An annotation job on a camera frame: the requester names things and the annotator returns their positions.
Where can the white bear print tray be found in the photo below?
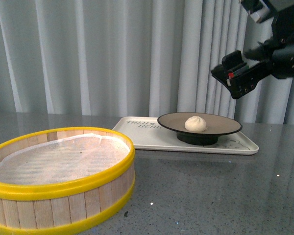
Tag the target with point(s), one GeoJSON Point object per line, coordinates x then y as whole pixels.
{"type": "Point", "coordinates": [147, 134]}

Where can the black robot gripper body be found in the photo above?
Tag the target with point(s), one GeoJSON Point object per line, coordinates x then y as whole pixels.
{"type": "Point", "coordinates": [276, 59]}

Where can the beige plate with black rim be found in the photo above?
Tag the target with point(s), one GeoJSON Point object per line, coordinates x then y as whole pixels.
{"type": "Point", "coordinates": [216, 126]}

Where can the white steamed bun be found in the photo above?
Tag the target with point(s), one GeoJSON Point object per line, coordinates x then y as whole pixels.
{"type": "Point", "coordinates": [195, 124]}

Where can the white steamer cloth liner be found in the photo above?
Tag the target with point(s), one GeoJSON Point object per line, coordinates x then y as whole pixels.
{"type": "Point", "coordinates": [62, 160]}

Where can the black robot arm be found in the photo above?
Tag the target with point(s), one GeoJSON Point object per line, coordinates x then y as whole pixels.
{"type": "Point", "coordinates": [280, 11]}

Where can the grey pleated curtain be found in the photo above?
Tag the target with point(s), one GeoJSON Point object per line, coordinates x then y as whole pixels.
{"type": "Point", "coordinates": [131, 58]}

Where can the yellow rimmed wooden steamer basket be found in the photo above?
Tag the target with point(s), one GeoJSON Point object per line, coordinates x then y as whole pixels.
{"type": "Point", "coordinates": [70, 207]}

